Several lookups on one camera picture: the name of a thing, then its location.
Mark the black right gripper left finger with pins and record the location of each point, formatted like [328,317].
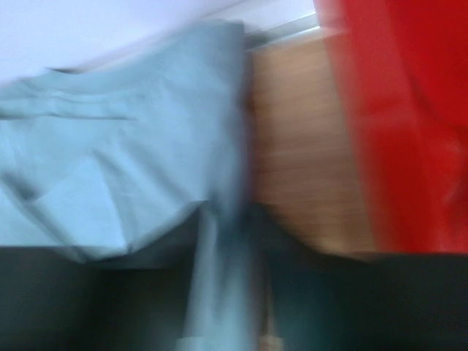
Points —
[134,302]

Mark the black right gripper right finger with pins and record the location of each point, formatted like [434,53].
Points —
[386,302]

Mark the light blue t shirt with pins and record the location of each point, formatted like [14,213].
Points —
[100,164]

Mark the red plastic bin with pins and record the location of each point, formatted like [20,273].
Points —
[401,71]

